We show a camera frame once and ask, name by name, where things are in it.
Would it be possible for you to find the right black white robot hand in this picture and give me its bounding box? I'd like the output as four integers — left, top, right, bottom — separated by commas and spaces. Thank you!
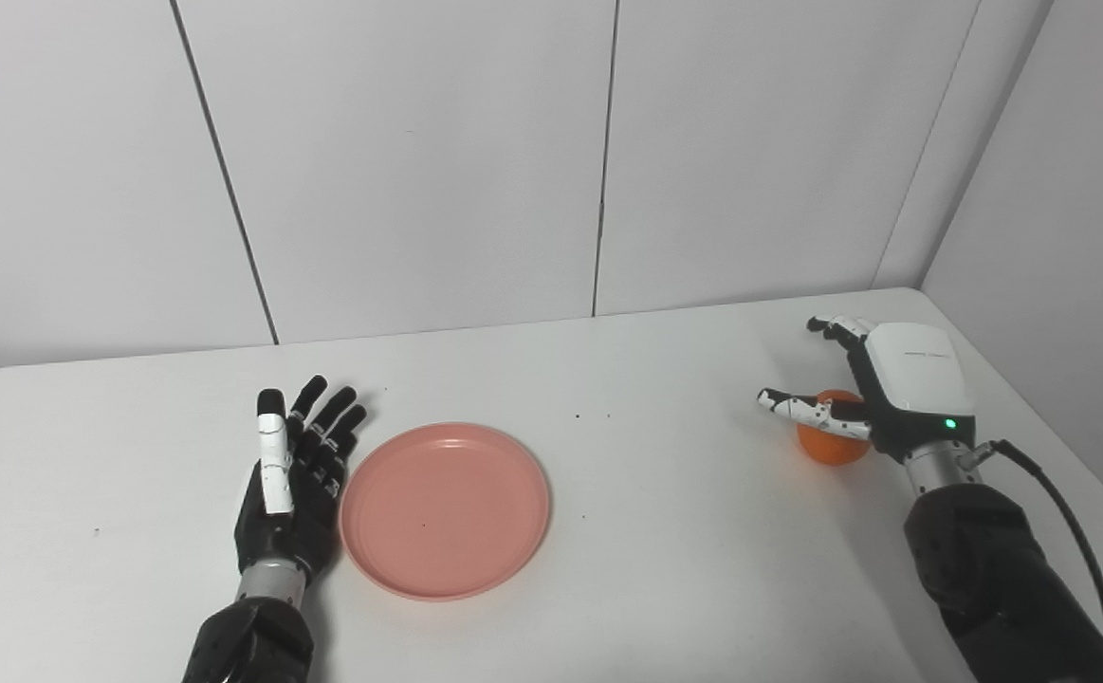
757, 315, 977, 465

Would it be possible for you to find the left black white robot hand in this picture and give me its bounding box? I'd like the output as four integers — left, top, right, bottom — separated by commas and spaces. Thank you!
233, 376, 369, 577

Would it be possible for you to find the orange fruit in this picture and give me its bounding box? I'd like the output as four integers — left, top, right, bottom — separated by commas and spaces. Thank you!
796, 389, 873, 468

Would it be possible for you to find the pink round plate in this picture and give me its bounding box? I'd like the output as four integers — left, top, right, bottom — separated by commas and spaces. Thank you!
340, 423, 552, 602

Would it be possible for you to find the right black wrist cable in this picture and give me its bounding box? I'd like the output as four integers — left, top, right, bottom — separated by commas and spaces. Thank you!
959, 439, 1103, 660

